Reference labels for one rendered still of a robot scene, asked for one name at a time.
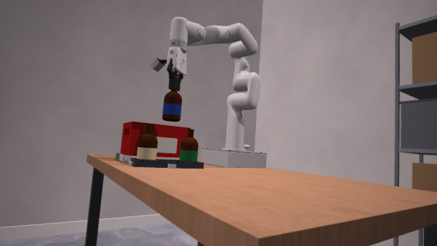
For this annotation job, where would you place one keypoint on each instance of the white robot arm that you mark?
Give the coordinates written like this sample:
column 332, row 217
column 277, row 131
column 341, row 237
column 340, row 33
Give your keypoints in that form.
column 185, row 33

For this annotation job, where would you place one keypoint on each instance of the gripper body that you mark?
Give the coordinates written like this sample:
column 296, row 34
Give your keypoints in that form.
column 178, row 54

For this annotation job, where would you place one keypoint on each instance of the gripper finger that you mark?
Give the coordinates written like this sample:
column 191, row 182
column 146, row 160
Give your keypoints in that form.
column 172, row 76
column 179, row 77

